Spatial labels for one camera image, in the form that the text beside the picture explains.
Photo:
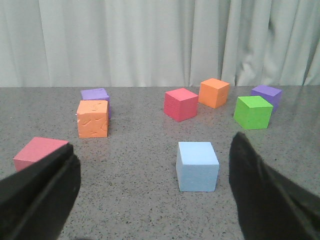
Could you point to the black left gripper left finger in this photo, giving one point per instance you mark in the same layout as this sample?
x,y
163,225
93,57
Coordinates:
x,y
36,201

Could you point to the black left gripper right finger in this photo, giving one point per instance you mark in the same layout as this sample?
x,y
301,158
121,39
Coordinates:
x,y
269,205

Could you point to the light blue foam cube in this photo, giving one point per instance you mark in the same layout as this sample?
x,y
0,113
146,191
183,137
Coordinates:
x,y
197,167

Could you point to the dark pink foam cube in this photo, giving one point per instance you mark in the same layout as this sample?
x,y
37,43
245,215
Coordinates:
x,y
35,150

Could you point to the green foam cube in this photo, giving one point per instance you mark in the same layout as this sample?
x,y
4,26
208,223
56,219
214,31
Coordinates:
x,y
252,112

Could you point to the dented orange foam cube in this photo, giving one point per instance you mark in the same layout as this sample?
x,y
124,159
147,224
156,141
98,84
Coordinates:
x,y
93,118

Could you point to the purple foam cube right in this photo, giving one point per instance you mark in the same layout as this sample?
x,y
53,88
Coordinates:
x,y
271,94

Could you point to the purple foam cube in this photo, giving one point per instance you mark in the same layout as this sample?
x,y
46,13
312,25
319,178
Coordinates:
x,y
97,94
271,94

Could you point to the purple foam cube left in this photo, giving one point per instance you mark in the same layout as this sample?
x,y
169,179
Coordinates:
x,y
97,94

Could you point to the smooth orange foam cube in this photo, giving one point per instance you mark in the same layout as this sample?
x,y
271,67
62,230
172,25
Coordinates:
x,y
213,92

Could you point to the red foam cube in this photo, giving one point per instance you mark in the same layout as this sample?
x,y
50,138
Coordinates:
x,y
180,104

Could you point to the grey pleated curtain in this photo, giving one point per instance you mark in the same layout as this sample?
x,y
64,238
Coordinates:
x,y
141,43

